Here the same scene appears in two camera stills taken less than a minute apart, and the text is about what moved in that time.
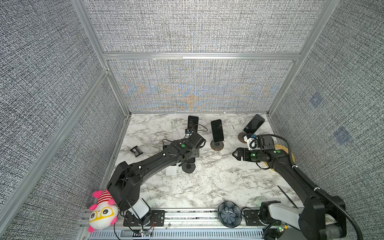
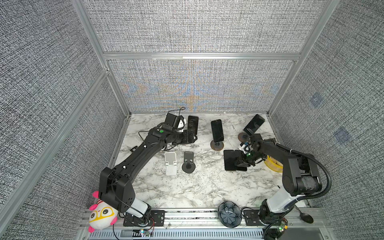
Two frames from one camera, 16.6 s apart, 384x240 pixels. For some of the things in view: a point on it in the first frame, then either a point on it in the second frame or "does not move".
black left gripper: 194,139 -> 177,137
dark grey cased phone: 217,129 does not move
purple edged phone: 193,123 does not move
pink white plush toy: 104,213 does not move
